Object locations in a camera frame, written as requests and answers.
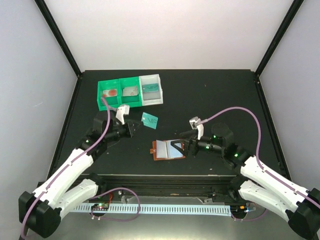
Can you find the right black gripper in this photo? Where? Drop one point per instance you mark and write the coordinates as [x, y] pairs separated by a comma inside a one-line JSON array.
[[194, 142]]

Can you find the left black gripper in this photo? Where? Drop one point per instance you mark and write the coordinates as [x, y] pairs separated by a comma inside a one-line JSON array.
[[131, 131]]

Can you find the teal VIP card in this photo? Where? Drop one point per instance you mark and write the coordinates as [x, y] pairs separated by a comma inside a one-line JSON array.
[[149, 120], [152, 87]]

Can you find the brown leather card holder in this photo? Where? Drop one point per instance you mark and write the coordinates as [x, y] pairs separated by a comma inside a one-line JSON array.
[[159, 151]]

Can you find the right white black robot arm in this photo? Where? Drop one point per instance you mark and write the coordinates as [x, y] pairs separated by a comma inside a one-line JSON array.
[[255, 181]]

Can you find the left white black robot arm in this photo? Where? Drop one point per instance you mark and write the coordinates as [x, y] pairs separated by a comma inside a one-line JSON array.
[[43, 209]]

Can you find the light blue card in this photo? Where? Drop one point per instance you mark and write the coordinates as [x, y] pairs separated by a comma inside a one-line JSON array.
[[172, 152]]

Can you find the red spotted card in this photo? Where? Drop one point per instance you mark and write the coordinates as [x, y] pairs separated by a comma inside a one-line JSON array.
[[107, 93]]

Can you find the middle green bin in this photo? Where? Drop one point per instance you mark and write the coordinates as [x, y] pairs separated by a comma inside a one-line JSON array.
[[135, 101]]

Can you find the green bin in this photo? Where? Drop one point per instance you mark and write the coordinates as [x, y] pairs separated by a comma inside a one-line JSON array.
[[135, 101], [113, 102]]

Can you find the white translucent bin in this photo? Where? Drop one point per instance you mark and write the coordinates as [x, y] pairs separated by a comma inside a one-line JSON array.
[[153, 98]]

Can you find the left green bin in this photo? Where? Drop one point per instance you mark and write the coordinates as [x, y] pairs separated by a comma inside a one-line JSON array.
[[113, 102]]

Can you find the small circuit board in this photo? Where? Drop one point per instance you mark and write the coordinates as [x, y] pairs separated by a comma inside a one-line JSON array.
[[100, 207]]

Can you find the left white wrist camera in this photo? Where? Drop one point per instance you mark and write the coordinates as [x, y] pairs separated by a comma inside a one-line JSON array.
[[122, 111]]

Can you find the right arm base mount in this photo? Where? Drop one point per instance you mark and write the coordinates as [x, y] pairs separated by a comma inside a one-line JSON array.
[[226, 193]]

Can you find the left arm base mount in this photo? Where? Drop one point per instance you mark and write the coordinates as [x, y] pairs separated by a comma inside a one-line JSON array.
[[103, 191]]

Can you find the white slotted cable duct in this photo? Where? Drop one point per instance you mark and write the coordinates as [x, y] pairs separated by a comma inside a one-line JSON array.
[[158, 209]]

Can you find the left black frame post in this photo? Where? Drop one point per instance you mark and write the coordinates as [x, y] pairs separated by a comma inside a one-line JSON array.
[[47, 15]]

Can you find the black frame post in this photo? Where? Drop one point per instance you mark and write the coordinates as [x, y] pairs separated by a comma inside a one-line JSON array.
[[283, 27], [47, 15]]

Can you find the right black frame post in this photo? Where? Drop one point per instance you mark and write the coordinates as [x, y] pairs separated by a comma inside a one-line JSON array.
[[283, 27]]

